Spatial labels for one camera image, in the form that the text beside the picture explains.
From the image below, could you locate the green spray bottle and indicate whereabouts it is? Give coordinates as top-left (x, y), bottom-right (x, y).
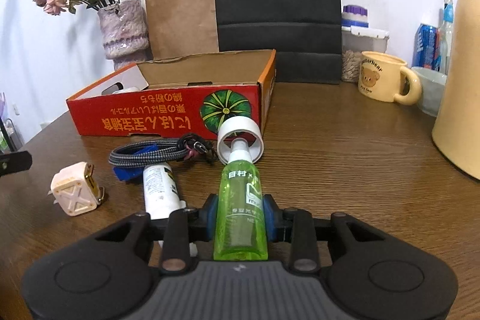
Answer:
top-left (213, 161), bottom-right (269, 261)

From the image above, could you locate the white tube bottle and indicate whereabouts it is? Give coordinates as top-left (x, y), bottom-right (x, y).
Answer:
top-left (141, 161), bottom-right (199, 257)

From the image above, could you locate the white power adapter plug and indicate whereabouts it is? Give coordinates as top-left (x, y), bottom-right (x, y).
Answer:
top-left (48, 162), bottom-right (105, 217)

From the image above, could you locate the white cylindrical cap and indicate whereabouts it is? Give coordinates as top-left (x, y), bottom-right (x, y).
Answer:
top-left (216, 116), bottom-right (264, 165)

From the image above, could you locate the braided grey cable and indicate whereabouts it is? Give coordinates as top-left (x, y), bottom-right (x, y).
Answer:
top-left (108, 133), bottom-right (219, 181)

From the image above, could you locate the red cardboard box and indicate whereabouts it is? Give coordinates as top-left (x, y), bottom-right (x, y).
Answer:
top-left (67, 49), bottom-right (277, 140)

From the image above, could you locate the purple ceramic vase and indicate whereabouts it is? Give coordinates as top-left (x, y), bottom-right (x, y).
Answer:
top-left (97, 0), bottom-right (151, 71)

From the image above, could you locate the yellow bear mug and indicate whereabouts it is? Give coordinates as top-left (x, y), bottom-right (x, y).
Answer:
top-left (358, 51), bottom-right (422, 106)

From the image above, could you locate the clear container with white lid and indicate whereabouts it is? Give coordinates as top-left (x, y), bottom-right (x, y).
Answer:
top-left (342, 26), bottom-right (390, 84)

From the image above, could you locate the brown paper bag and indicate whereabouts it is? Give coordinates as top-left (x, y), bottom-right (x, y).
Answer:
top-left (145, 0), bottom-right (219, 59)

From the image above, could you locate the cream thermos jug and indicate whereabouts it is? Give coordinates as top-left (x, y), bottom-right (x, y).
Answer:
top-left (432, 0), bottom-right (480, 179)

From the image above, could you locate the grey ceramic bowl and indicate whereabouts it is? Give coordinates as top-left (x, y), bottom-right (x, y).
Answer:
top-left (412, 67), bottom-right (448, 117)

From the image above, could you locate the purple white jar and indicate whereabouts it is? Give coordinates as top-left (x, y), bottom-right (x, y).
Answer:
top-left (342, 5), bottom-right (368, 28)

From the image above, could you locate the black paper bag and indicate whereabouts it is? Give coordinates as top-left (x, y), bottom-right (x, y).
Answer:
top-left (215, 0), bottom-right (343, 84)

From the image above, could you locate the blue soda can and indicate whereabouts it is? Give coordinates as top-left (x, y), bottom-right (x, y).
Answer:
top-left (412, 23), bottom-right (441, 71)

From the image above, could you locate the clear plastic bottle blue label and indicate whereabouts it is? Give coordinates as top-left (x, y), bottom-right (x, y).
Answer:
top-left (439, 0), bottom-right (454, 75)

